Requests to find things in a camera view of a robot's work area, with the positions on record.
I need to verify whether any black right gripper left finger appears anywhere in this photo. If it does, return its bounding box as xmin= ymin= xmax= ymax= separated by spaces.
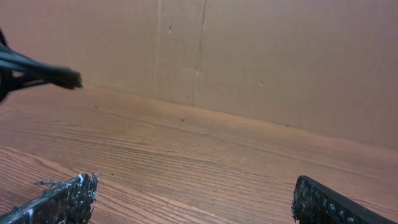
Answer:
xmin=1 ymin=174 xmax=99 ymax=224

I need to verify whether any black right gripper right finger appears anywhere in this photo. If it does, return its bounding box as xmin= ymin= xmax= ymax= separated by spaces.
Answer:
xmin=291 ymin=175 xmax=397 ymax=224

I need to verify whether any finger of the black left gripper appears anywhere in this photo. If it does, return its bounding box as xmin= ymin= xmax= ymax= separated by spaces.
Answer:
xmin=1 ymin=33 xmax=83 ymax=100

